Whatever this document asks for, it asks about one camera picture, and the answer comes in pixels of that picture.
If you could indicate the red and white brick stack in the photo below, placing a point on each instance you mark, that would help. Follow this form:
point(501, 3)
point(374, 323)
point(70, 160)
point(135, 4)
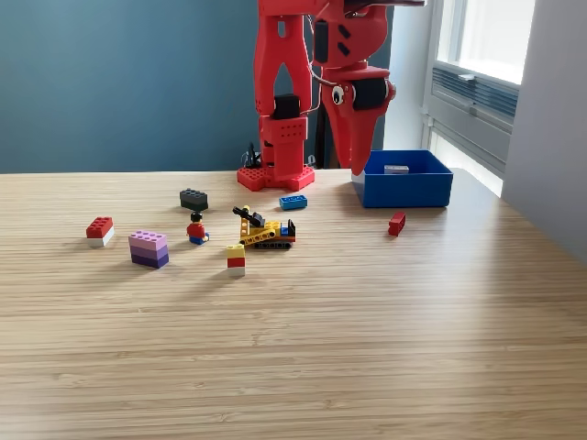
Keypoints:
point(100, 231)

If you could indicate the black chair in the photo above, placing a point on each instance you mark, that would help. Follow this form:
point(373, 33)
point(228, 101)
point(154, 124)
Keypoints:
point(326, 142)

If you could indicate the dark red toy car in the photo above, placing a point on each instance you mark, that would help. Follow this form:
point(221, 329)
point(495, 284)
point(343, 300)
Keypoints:
point(396, 169)

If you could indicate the flat blue building brick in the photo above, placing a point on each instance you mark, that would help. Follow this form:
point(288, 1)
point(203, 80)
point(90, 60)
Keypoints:
point(293, 202)

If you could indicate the small yellow toy digger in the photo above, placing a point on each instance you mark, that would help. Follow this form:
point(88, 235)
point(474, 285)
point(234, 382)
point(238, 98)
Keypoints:
point(266, 234)

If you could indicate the yellow red white brick stack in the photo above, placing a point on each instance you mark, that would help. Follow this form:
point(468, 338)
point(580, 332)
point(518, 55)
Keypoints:
point(235, 261)

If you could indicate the blue plastic bin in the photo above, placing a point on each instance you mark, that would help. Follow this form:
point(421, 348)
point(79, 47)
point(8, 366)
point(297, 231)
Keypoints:
point(403, 192)

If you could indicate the pink and purple brick stack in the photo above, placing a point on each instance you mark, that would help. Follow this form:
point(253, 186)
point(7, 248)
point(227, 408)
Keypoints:
point(149, 249)

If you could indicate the black building brick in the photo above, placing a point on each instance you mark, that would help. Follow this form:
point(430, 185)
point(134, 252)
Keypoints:
point(193, 200)

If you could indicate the grey window vent grille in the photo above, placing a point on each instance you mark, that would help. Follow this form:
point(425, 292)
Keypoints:
point(486, 94)

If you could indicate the toy figure red shirt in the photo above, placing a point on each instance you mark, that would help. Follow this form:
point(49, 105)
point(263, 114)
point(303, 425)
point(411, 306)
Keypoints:
point(197, 231)

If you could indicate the small red building brick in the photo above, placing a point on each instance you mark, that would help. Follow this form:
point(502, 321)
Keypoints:
point(396, 223)

